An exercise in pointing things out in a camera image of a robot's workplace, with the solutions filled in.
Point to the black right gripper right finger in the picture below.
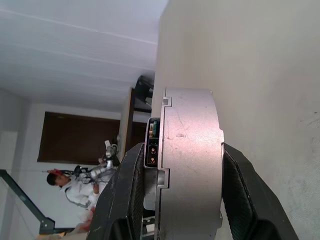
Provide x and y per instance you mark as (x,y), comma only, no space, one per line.
(250,200)

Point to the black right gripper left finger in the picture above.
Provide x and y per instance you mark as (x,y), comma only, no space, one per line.
(117,200)

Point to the silver motor lid circuit board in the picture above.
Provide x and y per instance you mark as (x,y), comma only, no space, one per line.
(152,150)

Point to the silver round motor housing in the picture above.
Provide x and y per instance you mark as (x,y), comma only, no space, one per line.
(192,162)

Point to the person in white jacket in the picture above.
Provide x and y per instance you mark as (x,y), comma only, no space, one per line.
(77,197)

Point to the dark wooden cabinet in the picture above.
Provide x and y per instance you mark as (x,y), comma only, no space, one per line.
(140,100)

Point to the dark brown wall panel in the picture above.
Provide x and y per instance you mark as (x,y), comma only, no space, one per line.
(75,137)

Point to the black metal frame stand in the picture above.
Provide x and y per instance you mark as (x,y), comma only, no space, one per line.
(27,202)

